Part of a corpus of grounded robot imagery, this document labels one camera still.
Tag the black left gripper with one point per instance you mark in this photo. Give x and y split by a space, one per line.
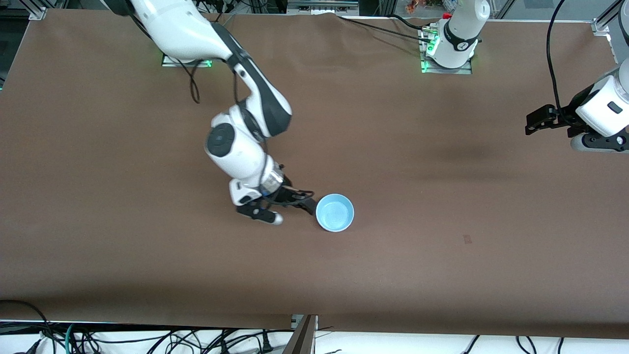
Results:
563 119

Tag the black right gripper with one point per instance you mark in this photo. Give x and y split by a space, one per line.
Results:
284 193

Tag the light blue plastic bowl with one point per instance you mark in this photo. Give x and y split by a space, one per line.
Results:
335 213

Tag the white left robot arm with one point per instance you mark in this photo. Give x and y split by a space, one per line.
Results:
459 32

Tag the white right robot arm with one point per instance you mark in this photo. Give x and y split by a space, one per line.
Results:
177 29

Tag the brown table cover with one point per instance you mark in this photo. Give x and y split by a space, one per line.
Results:
393 270

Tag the black power plug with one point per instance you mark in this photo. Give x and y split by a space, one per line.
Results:
266 342

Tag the colourful small objects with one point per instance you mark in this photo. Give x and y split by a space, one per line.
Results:
417 5

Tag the grey metal box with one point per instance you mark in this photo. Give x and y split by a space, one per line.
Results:
322 6

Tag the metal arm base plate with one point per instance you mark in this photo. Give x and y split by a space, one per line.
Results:
464 70
169 63

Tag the aluminium frame profile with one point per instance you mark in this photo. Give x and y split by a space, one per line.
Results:
35 10
602 24

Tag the grey metal post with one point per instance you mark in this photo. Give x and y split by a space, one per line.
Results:
300 339

